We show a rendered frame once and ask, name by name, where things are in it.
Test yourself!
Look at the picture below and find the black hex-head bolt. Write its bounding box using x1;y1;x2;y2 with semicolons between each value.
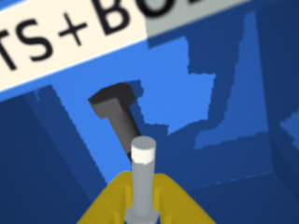
87;82;141;164

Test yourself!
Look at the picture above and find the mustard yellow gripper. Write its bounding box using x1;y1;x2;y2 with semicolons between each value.
77;171;216;224

